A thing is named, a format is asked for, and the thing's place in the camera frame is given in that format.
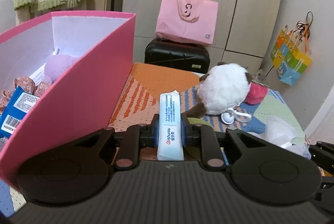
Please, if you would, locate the white keyring clip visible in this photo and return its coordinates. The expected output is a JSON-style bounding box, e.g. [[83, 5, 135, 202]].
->
[[221, 108, 252, 125]]

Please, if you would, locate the lilac plush toy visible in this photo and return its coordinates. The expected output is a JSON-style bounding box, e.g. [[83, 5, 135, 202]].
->
[[43, 54, 78, 84]]

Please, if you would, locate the white plastic-wrapped item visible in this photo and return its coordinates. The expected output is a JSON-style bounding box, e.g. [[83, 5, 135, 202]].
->
[[249, 116, 311, 160]]

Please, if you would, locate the blue wet wipes pack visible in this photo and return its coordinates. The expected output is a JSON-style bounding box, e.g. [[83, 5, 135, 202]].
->
[[0, 87, 39, 139]]

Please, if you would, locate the light blue tissue pack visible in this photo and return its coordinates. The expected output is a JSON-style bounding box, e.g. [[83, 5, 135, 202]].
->
[[157, 90, 184, 161]]

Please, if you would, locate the pink tote bag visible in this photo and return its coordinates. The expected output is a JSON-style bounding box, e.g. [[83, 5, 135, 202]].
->
[[155, 0, 219, 46]]

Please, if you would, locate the floral fabric scrunchie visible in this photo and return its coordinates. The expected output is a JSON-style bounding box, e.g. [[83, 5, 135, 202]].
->
[[0, 76, 50, 113]]

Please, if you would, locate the patchwork table cloth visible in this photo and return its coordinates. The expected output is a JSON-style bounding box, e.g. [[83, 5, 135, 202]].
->
[[0, 62, 306, 217]]

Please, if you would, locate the black suitcase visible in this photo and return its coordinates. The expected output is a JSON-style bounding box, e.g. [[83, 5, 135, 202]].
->
[[144, 38, 210, 74]]

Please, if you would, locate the colourful paper gift bag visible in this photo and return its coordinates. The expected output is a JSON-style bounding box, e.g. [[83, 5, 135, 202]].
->
[[270, 11, 314, 86]]

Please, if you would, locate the pink storage box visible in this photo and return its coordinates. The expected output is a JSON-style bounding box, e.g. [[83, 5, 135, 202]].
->
[[1, 11, 136, 188]]

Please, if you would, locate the pink strawberry plush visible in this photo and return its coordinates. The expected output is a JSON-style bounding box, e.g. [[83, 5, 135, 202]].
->
[[245, 81, 268, 105]]

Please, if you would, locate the white plush cat toy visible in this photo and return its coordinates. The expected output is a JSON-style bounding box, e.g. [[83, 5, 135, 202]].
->
[[184, 62, 254, 119]]

